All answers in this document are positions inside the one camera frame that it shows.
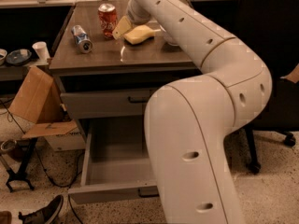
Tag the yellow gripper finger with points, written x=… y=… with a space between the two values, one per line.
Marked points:
x=124 y=25

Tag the yellow sponge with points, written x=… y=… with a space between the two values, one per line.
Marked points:
x=139 y=34

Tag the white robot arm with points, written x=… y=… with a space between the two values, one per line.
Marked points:
x=187 y=120

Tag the grey drawer cabinet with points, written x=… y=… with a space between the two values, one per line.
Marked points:
x=109 y=59

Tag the grey middle drawer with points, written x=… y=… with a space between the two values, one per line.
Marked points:
x=110 y=98

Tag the grey open bottom drawer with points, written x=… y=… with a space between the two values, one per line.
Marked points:
x=116 y=163

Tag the red soda can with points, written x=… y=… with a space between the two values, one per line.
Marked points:
x=108 y=19

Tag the blue silver lying can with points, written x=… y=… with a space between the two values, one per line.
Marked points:
x=82 y=39

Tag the white paper cup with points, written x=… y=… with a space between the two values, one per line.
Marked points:
x=41 y=50

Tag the dark blue plate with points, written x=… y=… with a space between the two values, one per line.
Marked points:
x=19 y=57

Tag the brown cardboard box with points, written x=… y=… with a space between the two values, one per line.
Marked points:
x=38 y=101

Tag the white bowl at left edge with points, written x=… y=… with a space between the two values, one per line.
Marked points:
x=3 y=55

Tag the black office chair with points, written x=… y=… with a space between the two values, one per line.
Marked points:
x=271 y=29

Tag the black metal stand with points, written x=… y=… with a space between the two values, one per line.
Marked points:
x=19 y=151

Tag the black sneaker shoe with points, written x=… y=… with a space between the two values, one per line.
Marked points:
x=45 y=215

